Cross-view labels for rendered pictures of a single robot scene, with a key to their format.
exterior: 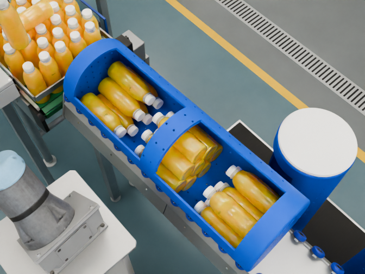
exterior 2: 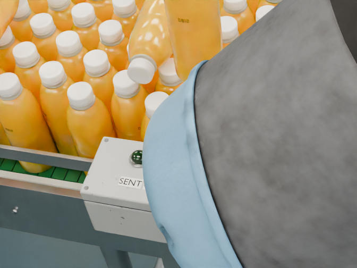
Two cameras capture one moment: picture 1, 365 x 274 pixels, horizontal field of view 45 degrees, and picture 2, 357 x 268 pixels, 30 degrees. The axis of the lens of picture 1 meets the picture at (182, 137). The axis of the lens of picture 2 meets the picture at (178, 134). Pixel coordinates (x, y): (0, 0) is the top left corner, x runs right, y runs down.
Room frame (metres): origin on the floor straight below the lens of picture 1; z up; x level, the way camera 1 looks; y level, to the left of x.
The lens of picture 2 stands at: (0.48, 0.89, 1.82)
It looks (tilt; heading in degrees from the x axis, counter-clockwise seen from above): 50 degrees down; 338
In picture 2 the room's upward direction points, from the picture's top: 9 degrees counter-clockwise
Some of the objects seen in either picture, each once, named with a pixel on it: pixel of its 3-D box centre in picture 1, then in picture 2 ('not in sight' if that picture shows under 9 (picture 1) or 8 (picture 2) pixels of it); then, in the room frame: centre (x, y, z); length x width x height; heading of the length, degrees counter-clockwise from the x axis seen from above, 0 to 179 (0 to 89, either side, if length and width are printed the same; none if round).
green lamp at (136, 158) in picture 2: not in sight; (138, 156); (1.03, 0.74, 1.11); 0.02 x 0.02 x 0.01
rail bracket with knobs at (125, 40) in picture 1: (121, 51); not in sight; (1.23, 0.27, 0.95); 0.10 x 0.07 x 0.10; 136
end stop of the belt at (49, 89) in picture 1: (77, 70); not in sight; (1.12, 0.43, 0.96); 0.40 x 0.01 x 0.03; 136
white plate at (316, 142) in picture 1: (317, 141); not in sight; (0.78, -0.48, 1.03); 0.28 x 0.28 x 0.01
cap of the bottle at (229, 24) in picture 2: (57, 32); (225, 27); (1.20, 0.49, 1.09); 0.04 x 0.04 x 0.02
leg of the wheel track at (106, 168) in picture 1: (108, 174); not in sight; (0.96, 0.37, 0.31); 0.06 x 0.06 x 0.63; 46
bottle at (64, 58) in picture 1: (65, 63); not in sight; (1.13, 0.47, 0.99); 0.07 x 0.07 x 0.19
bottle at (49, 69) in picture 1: (50, 73); not in sight; (1.08, 0.52, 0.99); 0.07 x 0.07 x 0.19
